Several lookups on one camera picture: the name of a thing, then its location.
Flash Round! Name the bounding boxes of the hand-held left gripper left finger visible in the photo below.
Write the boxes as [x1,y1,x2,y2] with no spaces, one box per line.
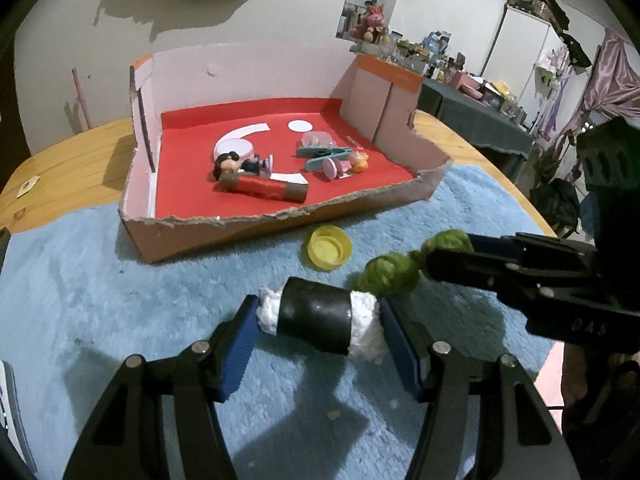
[62,295,261,480]

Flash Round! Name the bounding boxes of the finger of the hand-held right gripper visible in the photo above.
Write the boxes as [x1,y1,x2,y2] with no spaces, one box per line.
[467,232,601,266]
[425,249,616,343]

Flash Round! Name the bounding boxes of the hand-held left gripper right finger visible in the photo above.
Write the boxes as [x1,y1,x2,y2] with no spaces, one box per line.
[378,299,571,480]

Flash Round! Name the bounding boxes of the green yarn pompoms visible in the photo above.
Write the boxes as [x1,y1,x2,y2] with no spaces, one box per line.
[356,229,475,297]

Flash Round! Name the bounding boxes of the black roll with white foam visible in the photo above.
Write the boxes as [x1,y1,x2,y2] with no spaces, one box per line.
[256,277,387,361]

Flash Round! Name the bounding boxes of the pink doll figure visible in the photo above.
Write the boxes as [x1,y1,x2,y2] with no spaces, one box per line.
[322,152,370,182]

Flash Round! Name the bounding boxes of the red thread spool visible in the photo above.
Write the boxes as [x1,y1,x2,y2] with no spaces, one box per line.
[215,172,308,205]

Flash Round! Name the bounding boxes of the teal clothespin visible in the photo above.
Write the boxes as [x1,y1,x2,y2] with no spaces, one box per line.
[296,146,353,172]

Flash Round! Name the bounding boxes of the black-haired doll figure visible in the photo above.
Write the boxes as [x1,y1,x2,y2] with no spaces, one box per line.
[213,151,275,181]

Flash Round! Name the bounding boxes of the torn cardboard box red bottom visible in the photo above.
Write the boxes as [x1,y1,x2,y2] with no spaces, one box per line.
[119,42,453,265]

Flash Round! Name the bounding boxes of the black bag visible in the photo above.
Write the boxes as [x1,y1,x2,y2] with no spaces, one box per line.
[530,177,581,236]

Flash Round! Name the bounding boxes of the blue fluffy blanket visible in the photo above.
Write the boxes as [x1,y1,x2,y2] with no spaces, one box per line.
[0,162,556,480]

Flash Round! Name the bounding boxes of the dark-cloth side table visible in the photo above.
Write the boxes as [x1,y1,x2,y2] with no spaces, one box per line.
[415,77,535,171]

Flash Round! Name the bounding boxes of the yellow bottle cap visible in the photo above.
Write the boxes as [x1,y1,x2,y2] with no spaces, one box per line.
[307,226,352,271]

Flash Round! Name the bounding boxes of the pink curtain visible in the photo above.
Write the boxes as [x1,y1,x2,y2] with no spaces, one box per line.
[582,27,640,126]

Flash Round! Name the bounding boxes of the cluttered side table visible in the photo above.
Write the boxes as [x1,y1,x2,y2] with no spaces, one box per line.
[385,30,526,121]

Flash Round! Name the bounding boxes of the white wardrobe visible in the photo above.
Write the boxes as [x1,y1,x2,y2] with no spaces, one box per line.
[482,0,571,101]

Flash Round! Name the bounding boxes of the white round lid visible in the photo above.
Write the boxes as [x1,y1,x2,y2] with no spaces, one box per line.
[213,139,256,163]

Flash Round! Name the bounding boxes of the white round-button device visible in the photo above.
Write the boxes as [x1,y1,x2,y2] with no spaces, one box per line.
[0,360,26,461]

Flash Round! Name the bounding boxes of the pink plush toy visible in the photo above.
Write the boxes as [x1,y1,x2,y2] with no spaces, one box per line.
[350,4,388,41]

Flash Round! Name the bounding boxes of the pink stick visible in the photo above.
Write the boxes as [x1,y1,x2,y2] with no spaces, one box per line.
[71,69,92,130]

